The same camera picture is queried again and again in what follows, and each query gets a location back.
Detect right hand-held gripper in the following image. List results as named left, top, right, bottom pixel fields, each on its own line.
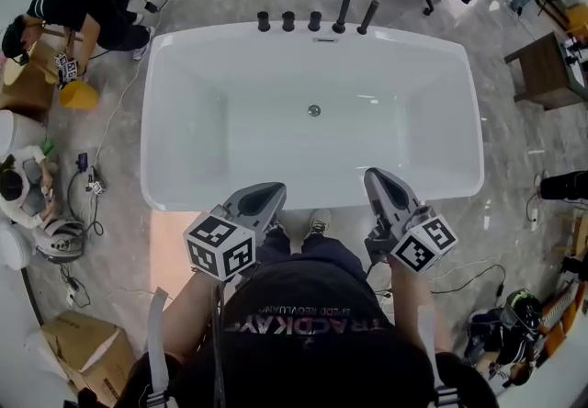
left=364, top=167, right=460, bottom=277

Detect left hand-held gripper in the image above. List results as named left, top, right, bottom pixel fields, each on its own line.
left=183, top=181, right=288, bottom=282

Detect person's left forearm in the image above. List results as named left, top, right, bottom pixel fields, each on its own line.
left=160, top=270, right=240, bottom=364

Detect person's right forearm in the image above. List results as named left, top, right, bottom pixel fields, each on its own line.
left=389, top=261, right=454, bottom=355

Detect white bathtub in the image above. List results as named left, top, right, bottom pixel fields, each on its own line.
left=140, top=22, right=486, bottom=213

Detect person's dark trousers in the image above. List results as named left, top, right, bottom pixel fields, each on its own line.
left=256, top=226, right=368, bottom=272

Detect person's black shirt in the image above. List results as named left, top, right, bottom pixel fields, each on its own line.
left=128, top=254, right=502, bottom=408

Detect black hand shower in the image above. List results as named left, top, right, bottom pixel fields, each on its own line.
left=356, top=0, right=380, bottom=36

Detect black curved faucet spout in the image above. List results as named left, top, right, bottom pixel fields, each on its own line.
left=289, top=0, right=352, bottom=34

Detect dark wooden cabinet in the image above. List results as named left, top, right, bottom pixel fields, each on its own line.
left=503, top=31, right=588, bottom=111

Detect grey headset rig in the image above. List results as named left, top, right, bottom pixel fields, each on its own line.
left=32, top=217, right=87, bottom=264

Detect yellow bucket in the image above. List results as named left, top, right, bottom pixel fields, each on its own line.
left=58, top=79, right=100, bottom=109

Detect cardboard box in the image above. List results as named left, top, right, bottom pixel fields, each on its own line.
left=40, top=309, right=138, bottom=406

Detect white upholstered seat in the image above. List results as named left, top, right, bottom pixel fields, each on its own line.
left=0, top=109, right=47, bottom=157
left=0, top=221, right=36, bottom=269

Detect brown cardboard block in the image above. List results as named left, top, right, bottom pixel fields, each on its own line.
left=0, top=70, right=56, bottom=112

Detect light wooden stool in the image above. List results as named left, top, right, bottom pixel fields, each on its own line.
left=2, top=36, right=59, bottom=88

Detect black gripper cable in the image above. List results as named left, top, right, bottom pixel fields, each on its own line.
left=211, top=281, right=230, bottom=408

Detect black power cable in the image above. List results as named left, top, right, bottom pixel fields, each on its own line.
left=431, top=263, right=507, bottom=306

